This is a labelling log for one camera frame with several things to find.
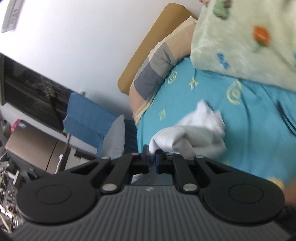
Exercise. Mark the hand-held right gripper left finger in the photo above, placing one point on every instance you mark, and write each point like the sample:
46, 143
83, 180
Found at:
146, 162

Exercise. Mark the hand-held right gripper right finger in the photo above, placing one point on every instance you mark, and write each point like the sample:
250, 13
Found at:
158, 162

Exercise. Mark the white shirt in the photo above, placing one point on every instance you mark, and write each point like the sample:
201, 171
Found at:
185, 139

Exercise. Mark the grey seat cushion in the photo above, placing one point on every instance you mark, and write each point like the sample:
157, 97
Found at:
115, 139

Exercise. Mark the blue chair cushion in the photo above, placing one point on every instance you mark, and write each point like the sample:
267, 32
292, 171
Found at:
87, 115

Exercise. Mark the patchwork pillow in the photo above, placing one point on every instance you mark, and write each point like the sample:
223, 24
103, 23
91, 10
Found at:
148, 78

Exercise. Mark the small green container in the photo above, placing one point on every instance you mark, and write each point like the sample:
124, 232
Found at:
64, 133

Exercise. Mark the teal printed bed sheet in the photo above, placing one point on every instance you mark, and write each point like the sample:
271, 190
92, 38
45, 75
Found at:
249, 120

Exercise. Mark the bronze refrigerator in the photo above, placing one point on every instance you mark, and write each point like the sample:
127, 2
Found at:
32, 148

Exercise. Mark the mustard yellow headboard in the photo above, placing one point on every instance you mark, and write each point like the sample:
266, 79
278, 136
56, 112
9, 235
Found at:
148, 46

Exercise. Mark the pink box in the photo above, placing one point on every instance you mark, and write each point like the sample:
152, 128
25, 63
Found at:
18, 124

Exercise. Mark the pile of small clutter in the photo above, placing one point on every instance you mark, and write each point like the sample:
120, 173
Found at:
9, 199

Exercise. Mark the green printed fleece blanket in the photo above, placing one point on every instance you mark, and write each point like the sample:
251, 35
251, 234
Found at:
242, 46

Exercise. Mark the white air conditioner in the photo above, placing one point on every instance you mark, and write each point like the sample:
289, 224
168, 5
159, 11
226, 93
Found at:
10, 16

